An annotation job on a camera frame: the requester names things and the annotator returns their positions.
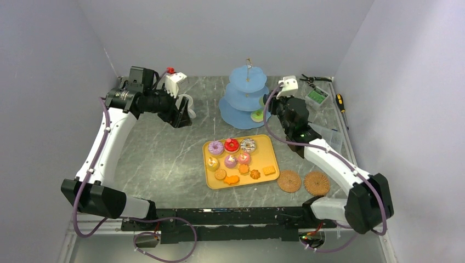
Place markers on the square cracker biscuit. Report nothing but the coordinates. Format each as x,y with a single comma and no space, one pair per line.
269,170

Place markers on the yellow cupcake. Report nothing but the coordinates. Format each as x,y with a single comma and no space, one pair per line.
212,163

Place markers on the orange striped round cookie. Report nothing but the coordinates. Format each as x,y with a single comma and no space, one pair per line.
255,174

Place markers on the round brown cookie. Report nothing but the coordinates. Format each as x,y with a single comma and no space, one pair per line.
220,174

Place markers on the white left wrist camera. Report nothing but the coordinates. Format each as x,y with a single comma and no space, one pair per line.
172,83

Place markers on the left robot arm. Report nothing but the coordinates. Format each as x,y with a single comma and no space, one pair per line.
142,91

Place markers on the woven rattan coaster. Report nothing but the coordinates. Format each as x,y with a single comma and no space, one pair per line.
289,181
317,183

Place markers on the green frosted donut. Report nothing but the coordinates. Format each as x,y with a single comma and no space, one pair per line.
258,116

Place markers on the yellow serving tray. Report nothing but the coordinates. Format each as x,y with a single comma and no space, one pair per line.
263,156

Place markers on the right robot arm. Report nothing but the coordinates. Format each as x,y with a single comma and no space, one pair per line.
368,203

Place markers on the green and white box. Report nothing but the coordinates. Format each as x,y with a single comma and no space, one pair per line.
316,97

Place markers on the yellow black screwdriver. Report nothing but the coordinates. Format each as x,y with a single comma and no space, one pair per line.
341,107

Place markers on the left woven rattan coaster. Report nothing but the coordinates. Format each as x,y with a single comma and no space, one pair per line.
289,181

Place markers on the orange flower cookie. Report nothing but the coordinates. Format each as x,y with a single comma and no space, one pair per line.
243,169

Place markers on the white and blue mug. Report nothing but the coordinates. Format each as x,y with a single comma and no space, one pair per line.
190,105

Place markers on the purple sprinkled donut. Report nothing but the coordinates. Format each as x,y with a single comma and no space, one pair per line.
215,148

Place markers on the right woven rattan coaster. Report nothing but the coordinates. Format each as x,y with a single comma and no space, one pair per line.
317,183

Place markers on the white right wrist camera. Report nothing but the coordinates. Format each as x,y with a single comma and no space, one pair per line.
288,85

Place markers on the black pliers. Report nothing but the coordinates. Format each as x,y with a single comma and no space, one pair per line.
311,80

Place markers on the red frosted donut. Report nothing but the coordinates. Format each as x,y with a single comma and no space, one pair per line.
231,145

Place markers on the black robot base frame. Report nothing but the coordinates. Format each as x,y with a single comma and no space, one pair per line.
230,224

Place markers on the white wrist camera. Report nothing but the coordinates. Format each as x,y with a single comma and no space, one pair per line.
172,83
288,85

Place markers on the orange fish cookie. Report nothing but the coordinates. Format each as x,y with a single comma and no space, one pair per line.
231,180

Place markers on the clear plastic compartment box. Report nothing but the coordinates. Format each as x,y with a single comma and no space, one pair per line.
333,137

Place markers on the green cupcake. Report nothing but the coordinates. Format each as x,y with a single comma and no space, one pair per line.
262,101

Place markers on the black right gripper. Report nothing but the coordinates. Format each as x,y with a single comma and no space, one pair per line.
274,101

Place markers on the chocolate sprinkled donut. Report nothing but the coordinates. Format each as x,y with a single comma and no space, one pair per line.
248,145

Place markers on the blue three-tier cake stand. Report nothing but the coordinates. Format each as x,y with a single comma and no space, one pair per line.
247,84

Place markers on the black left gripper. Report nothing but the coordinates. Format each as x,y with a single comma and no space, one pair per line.
177,118

